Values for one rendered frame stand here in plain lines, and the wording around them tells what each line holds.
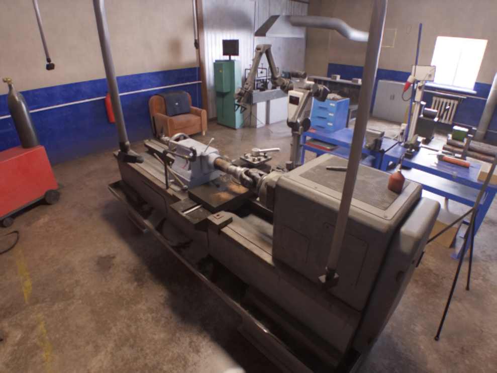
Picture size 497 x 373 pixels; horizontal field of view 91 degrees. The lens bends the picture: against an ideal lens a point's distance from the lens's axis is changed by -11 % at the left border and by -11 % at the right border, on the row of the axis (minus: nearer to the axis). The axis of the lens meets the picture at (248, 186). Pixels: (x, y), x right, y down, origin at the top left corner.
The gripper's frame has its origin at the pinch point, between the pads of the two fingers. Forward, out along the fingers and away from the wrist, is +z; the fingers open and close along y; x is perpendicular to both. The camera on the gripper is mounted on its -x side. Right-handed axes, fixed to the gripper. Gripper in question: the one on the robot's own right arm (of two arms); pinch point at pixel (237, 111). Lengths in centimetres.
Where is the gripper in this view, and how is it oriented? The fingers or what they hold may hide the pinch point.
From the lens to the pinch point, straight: 266.6
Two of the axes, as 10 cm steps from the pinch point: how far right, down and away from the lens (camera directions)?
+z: -4.1, 9.0, 1.7
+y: 5.9, 4.0, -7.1
